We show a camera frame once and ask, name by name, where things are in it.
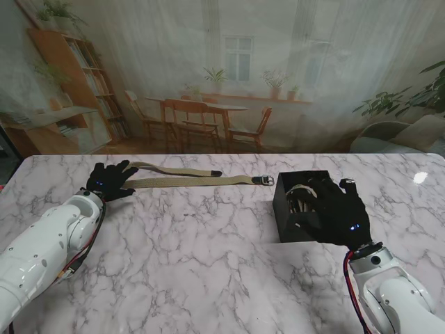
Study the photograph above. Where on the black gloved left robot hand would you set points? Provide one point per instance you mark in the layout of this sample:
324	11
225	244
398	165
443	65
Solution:
109	181

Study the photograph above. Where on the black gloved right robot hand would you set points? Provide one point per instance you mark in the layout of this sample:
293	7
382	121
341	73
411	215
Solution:
337	215

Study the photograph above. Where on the beige woven belt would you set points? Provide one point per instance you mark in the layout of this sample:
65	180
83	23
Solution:
300	200

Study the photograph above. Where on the black square storage box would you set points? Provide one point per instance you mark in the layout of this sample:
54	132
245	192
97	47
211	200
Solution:
283	222

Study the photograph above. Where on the beige woven belt looped end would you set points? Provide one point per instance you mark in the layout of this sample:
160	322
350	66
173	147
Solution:
208	181

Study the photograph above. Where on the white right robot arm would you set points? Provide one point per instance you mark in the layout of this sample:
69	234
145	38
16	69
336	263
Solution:
393	288

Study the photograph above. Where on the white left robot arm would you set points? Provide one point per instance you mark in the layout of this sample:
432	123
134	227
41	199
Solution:
45	243

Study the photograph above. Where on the printed room scene backdrop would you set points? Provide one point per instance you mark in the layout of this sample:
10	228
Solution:
222	52

